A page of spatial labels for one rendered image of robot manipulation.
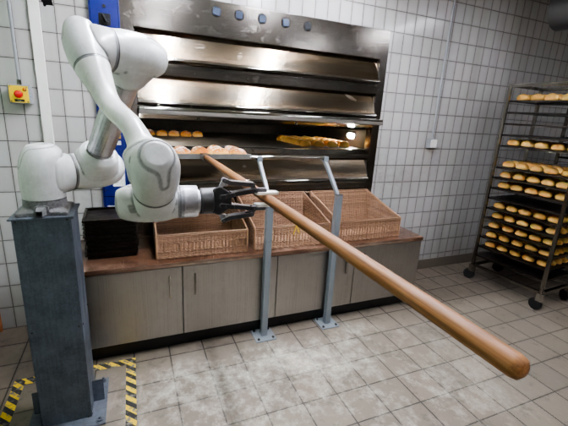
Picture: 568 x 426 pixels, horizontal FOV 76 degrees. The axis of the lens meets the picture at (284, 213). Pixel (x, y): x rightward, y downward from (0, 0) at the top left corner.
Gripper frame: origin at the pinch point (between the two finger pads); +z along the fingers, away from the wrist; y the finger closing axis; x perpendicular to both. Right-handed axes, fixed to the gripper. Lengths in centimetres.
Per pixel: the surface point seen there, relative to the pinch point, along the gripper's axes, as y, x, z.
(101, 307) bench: 84, -101, -55
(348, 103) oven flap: -35, -155, 124
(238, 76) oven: -47, -155, 34
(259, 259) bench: 66, -101, 35
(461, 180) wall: 28, -155, 262
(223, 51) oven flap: -61, -156, 24
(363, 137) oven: -9, -166, 149
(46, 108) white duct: -19, -154, -80
